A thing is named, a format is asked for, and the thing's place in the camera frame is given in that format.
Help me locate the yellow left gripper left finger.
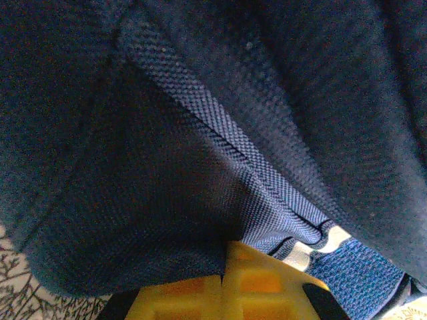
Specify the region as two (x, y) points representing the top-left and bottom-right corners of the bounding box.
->
(105, 273), (224, 320)

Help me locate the navy blue student backpack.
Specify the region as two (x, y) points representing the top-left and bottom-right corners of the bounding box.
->
(0, 0), (427, 319)

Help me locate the floral white tablecloth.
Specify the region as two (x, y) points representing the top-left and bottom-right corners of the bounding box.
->
(0, 222), (111, 320)

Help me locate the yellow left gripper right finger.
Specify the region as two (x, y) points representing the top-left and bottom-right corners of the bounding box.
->
(221, 240), (350, 320)

